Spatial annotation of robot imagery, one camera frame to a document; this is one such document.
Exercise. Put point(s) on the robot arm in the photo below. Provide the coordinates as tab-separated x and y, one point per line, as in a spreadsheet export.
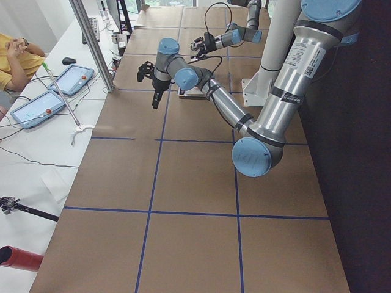
234	33
299	36

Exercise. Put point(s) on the blue teach pendant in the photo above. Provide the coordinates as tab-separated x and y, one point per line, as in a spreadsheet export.
37	110
73	79

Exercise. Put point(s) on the black tripod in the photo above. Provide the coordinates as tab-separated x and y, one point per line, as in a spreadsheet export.
9	204

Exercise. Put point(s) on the red cylinder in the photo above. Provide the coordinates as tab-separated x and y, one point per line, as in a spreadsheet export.
20	259

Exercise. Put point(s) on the lower blue teach pendant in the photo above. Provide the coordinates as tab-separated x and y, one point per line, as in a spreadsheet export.
37	110

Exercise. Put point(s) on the black keyboard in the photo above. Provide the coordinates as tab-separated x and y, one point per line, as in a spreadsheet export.
95	29

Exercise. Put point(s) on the aluminium frame post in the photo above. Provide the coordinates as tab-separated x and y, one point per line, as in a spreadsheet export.
82	18

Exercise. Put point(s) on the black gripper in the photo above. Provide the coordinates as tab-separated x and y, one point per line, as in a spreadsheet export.
159	84
201	44

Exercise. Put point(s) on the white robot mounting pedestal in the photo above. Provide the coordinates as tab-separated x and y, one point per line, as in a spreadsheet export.
280	33

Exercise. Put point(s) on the silver kitchen scale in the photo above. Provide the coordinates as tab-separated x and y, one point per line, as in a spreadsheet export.
194	93

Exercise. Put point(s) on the upper blue teach pendant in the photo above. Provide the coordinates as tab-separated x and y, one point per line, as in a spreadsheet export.
73	79

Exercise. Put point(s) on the clear glass sauce bottle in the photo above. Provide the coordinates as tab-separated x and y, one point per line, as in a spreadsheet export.
196	45

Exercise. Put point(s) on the brown paper table cover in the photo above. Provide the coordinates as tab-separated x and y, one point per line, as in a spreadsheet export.
157	205

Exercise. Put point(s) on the black computer mouse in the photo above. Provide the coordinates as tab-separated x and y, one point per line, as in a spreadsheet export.
68	61

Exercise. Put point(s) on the person in yellow shirt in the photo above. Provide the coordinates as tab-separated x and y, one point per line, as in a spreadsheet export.
20	60

